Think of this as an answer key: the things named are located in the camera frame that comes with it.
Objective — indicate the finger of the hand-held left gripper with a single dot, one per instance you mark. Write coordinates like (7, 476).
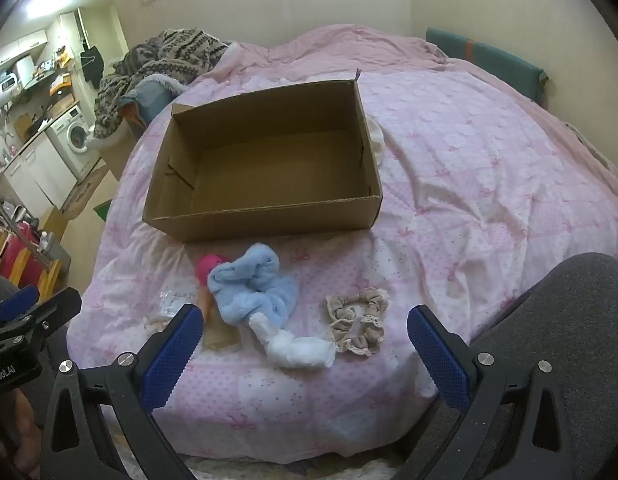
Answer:
(19, 302)
(61, 310)

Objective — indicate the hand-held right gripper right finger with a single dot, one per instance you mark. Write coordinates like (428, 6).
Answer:
(441, 360)

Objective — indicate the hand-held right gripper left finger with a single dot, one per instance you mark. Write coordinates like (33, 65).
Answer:
(171, 357)

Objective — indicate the clear plastic packet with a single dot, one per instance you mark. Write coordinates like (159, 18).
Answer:
(171, 302)

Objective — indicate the blue fluffy plush toy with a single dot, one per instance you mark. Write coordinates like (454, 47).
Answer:
(254, 285)

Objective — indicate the white soft cloth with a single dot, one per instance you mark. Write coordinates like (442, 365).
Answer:
(299, 350)

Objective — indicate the brown cardboard box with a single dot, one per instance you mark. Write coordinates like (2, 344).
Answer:
(269, 170)

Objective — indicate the pink round soft toy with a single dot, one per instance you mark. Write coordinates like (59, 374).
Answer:
(209, 266)

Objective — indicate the yellow wooden rack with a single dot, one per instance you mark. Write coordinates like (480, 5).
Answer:
(44, 265)

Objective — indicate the red suitcase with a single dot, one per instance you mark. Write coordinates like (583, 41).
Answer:
(19, 245)

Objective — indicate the beige lace scrunchie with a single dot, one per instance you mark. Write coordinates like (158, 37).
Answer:
(371, 332)

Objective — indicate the brown floor mat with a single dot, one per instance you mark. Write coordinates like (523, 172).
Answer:
(84, 192)

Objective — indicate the white kitchen cabinet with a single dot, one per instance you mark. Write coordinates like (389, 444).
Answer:
(39, 170)

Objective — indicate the white washing machine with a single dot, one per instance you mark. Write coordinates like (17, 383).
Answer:
(76, 135)

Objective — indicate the pink printed bedspread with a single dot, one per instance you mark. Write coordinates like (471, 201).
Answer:
(464, 160)

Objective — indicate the grey blue pillow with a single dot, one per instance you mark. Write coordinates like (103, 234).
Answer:
(149, 102)

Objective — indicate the white fluffy cloth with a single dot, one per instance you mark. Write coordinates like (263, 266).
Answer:
(376, 137)

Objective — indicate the black hanging garment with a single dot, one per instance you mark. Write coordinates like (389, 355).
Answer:
(92, 62)

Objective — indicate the patterned knit blanket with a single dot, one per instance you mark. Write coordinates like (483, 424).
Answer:
(159, 65)

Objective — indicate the teal headboard cushion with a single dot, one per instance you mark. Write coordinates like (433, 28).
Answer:
(489, 60)

